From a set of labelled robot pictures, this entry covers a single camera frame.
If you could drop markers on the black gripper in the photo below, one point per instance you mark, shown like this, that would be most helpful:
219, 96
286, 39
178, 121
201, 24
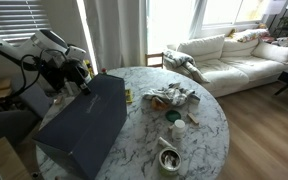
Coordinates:
74, 73

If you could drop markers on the large navy blue box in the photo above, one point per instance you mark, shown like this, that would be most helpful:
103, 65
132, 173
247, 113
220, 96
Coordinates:
84, 126

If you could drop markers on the yellow black bottle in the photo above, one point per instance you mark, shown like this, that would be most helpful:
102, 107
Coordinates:
89, 68

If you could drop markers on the green bottle red cap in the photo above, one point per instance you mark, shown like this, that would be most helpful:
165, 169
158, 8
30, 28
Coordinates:
103, 70

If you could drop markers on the grey upholstered chair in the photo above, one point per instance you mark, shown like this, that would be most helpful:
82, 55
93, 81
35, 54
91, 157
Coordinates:
35, 100

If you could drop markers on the white heavy curtain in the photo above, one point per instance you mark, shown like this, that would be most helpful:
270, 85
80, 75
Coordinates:
117, 30

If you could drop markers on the natural wooden chair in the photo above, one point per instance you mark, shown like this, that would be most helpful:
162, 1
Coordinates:
154, 55

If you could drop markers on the striped grey white cloth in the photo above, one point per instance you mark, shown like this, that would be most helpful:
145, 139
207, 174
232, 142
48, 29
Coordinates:
174, 95

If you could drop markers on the green round lid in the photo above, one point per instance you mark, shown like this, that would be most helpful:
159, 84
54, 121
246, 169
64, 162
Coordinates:
173, 116

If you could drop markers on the white tube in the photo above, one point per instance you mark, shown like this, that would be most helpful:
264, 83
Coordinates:
164, 142

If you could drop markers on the white window blinds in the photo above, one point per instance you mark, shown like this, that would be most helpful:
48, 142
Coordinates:
20, 16

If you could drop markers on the grey folded blanket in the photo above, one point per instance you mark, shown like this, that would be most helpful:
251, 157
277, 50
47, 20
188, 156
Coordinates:
180, 58

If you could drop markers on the small white bottle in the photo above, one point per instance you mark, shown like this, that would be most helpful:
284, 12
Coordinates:
178, 130

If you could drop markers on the open green tin can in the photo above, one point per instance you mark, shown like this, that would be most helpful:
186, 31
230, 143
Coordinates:
169, 160

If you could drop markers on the small wooden block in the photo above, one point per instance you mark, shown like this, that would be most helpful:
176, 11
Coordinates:
193, 118

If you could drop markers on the sheer white curtain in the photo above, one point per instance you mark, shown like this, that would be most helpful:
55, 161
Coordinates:
197, 16

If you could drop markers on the cream white sofa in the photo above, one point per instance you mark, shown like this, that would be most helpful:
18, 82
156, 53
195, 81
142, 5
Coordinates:
237, 66

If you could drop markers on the floral cream pillow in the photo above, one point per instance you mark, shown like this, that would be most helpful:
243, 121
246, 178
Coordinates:
250, 35

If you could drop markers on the plant on black stand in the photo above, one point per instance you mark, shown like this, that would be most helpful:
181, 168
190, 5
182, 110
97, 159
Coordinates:
285, 23

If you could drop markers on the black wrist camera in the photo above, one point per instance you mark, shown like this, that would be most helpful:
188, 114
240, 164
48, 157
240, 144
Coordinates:
55, 75

